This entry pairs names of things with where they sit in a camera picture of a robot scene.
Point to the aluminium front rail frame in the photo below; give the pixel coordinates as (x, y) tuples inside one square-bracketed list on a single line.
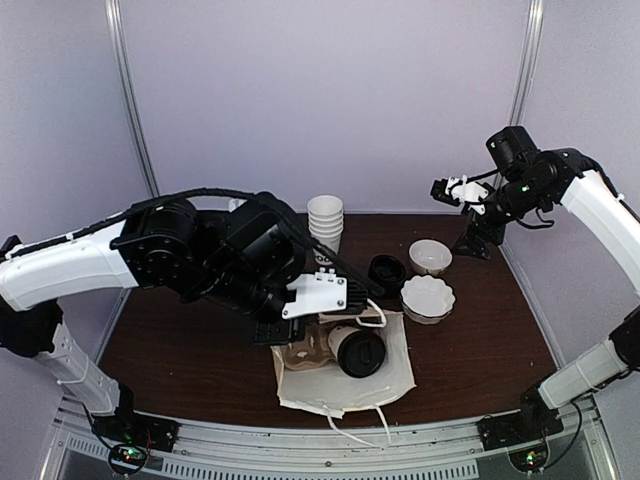
[(442, 450)]

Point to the white scalloped bowl black rim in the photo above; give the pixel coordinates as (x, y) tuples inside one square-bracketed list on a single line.
[(427, 300)]

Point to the stack of black cup lids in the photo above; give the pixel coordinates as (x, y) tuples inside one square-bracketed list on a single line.
[(388, 273)]

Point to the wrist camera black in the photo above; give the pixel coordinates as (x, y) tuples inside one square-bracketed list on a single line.
[(261, 244), (511, 149)]

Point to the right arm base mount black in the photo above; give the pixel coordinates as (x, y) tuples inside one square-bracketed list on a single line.
[(534, 421)]

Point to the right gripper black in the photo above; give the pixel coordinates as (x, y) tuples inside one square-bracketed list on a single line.
[(469, 237)]

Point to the single white paper cup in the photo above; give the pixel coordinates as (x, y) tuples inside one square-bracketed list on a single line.
[(337, 336)]

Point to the brown cardboard cup carrier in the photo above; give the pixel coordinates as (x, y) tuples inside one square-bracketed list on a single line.
[(311, 353)]

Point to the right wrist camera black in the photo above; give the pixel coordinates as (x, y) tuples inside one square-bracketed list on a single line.
[(511, 149)]

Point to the stack of white paper cups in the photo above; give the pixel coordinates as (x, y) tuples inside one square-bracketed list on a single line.
[(325, 216)]

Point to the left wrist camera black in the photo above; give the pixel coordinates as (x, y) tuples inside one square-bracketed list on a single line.
[(261, 244)]

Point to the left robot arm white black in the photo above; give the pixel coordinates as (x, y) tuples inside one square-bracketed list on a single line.
[(171, 244)]

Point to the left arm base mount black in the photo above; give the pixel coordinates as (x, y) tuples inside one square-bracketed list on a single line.
[(127, 426)]

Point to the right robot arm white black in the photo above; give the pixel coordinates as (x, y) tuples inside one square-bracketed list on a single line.
[(536, 181)]

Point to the right aluminium corner post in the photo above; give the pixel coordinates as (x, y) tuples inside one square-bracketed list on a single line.
[(528, 61)]

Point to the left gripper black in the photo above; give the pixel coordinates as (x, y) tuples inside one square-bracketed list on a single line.
[(264, 337)]

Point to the plain white round bowl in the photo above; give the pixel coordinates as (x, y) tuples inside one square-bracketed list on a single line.
[(429, 257)]

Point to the black lid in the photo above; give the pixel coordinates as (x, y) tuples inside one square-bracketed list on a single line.
[(361, 354)]

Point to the brown paper takeout bag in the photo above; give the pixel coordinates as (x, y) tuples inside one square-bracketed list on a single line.
[(330, 393)]

